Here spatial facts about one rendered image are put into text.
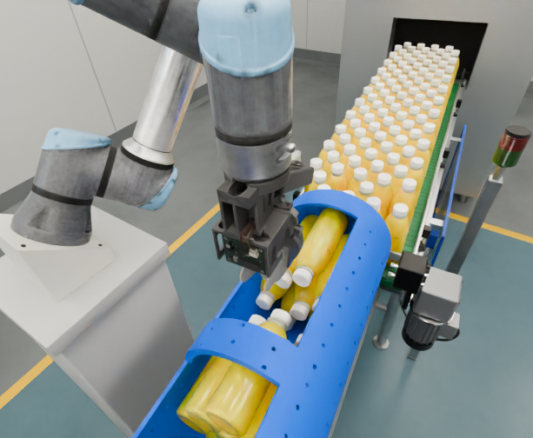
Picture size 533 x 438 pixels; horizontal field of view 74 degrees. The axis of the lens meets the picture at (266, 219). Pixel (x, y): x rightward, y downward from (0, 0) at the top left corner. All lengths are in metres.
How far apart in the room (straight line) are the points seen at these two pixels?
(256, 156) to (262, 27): 0.11
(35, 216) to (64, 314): 0.20
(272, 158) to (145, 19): 0.17
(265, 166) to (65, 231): 0.56
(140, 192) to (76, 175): 0.13
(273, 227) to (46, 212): 0.55
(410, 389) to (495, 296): 0.81
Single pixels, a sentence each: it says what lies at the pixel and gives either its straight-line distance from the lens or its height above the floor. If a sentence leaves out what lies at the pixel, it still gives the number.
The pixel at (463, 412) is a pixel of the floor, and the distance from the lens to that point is 2.02.
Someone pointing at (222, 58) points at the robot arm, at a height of 1.67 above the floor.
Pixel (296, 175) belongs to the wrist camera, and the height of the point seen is 1.51.
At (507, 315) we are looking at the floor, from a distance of 2.40.
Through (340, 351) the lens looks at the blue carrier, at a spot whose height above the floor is 1.17.
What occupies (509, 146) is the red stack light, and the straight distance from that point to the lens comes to 1.18.
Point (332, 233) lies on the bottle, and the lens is 0.80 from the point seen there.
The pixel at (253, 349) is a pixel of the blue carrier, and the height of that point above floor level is 1.23.
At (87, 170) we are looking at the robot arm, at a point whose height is 1.37.
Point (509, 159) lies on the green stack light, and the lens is 1.20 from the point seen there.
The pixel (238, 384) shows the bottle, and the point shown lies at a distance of 0.60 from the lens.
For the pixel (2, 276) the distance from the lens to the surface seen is 1.01.
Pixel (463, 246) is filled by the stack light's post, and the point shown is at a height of 0.82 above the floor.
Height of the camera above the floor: 1.75
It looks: 42 degrees down
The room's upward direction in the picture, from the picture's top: 4 degrees counter-clockwise
